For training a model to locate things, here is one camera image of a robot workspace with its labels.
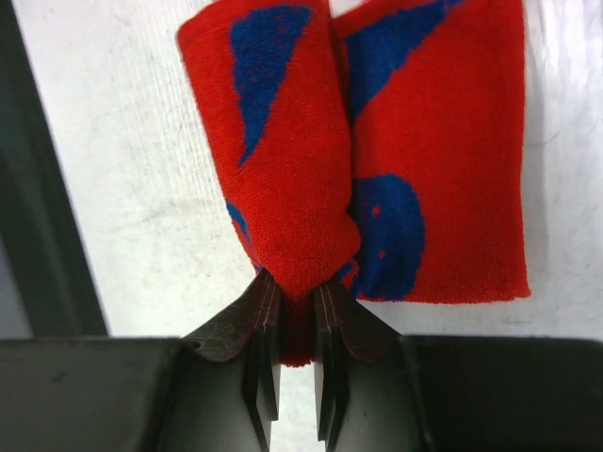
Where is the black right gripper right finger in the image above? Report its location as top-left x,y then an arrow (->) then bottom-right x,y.
313,282 -> 602,451

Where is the red blue patterned towel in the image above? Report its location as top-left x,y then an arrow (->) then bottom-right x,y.
177,1 -> 530,366

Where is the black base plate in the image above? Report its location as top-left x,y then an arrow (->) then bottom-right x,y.
1,1 -> 107,337

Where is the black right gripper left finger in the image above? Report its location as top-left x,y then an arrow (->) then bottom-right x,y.
1,272 -> 282,451

